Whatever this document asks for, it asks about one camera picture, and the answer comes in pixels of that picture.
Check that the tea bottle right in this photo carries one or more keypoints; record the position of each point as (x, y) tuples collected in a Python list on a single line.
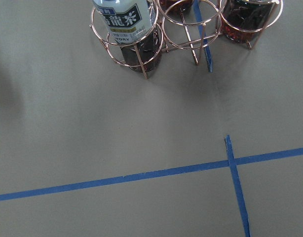
[(241, 14)]

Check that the tea bottle left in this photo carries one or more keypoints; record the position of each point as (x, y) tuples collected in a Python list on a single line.
[(128, 21)]

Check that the copper wire bottle rack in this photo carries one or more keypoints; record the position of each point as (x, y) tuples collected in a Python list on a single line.
[(189, 30)]

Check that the tea bottle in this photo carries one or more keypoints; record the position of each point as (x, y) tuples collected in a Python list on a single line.
[(128, 21), (241, 14), (177, 5)]

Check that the tea bottle front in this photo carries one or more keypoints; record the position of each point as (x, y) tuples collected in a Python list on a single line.
[(177, 5)]

